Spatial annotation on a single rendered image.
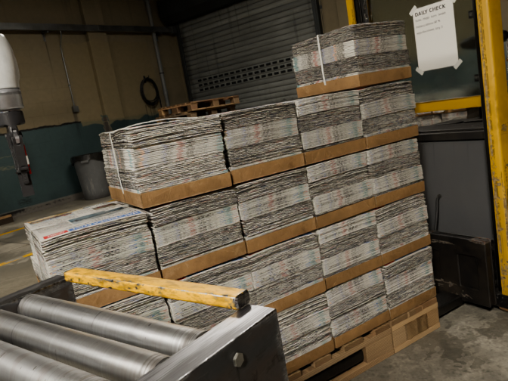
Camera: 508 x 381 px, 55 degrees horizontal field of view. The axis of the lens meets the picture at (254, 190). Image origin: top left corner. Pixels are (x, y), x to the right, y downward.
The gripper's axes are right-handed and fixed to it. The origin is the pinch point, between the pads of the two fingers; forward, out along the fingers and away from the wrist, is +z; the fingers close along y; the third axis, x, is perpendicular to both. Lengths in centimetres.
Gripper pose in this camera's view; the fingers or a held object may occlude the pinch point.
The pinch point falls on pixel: (26, 184)
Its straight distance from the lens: 151.4
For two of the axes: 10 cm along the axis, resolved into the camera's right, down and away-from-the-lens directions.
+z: 1.7, 9.7, 1.7
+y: -5.3, -0.5, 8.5
